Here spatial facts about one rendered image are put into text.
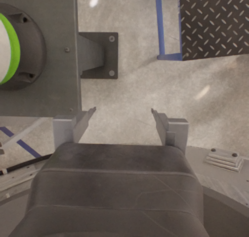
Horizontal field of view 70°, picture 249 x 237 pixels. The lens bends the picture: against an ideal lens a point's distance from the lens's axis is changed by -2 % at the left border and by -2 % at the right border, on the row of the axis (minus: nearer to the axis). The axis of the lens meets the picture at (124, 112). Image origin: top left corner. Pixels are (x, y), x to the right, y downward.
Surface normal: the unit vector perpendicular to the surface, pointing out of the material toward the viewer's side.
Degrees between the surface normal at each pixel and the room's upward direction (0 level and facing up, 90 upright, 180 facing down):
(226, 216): 54
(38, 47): 62
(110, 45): 0
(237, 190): 90
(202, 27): 0
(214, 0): 0
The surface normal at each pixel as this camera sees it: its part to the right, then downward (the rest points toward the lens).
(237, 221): -0.85, 0.25
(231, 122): -0.03, 0.29
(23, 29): 0.87, -0.34
